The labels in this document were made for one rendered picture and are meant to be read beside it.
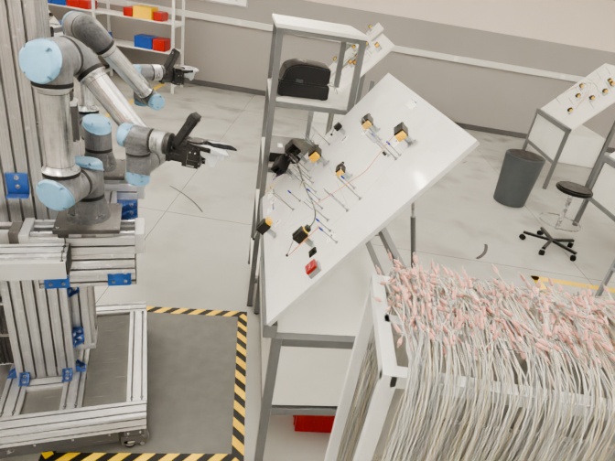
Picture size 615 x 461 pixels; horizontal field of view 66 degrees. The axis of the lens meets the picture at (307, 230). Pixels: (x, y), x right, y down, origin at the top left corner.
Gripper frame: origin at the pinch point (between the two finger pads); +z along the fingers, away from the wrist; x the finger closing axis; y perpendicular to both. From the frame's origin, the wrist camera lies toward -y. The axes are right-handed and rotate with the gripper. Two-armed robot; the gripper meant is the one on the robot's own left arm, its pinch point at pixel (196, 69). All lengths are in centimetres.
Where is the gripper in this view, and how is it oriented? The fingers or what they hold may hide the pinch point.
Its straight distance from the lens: 264.8
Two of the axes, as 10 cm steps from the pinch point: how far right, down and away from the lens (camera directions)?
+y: -2.2, 8.2, 5.2
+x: 6.4, 5.3, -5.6
